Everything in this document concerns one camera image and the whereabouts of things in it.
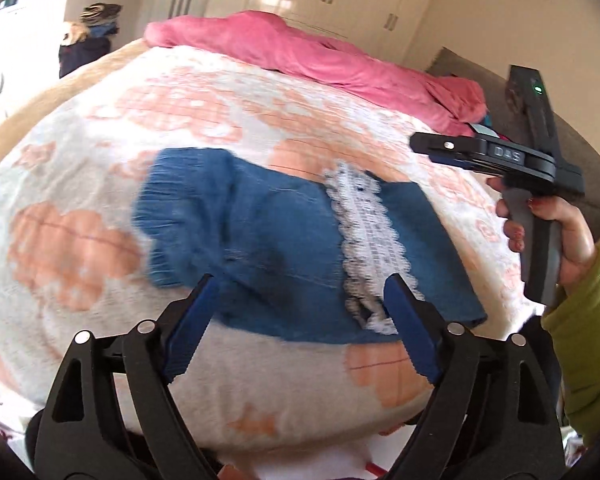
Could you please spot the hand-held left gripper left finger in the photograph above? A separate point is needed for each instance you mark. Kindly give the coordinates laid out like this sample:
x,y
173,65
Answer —
x,y
190,330

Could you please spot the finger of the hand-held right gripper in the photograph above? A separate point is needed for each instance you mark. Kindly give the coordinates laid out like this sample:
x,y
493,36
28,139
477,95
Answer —
x,y
442,149

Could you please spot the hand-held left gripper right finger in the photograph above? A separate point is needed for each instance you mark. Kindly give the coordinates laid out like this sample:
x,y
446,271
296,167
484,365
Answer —
x,y
411,332

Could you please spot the blue pants with lace trim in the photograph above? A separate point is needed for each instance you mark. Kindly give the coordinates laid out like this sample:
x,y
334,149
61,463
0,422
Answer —
x,y
280,255

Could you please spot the person's right forearm green sleeve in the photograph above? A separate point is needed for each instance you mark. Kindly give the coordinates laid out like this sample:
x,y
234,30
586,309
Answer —
x,y
590,340

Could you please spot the person's right hand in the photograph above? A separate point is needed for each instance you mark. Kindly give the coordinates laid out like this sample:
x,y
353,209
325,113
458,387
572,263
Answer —
x,y
575,240

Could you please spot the colourful floral pillow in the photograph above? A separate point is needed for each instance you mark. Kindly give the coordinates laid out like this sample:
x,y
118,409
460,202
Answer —
x,y
485,127

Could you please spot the white and orange printed blanket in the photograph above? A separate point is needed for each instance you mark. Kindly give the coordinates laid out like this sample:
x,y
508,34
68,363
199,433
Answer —
x,y
130,210

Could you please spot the pink duvet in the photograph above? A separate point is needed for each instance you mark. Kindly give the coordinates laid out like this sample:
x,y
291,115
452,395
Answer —
x,y
320,52

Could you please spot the beige bed sheet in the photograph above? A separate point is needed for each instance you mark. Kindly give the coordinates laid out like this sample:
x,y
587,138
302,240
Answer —
x,y
40,105

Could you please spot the pile of dark clothes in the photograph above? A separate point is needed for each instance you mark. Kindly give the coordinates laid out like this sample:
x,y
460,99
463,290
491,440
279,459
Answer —
x,y
87,35

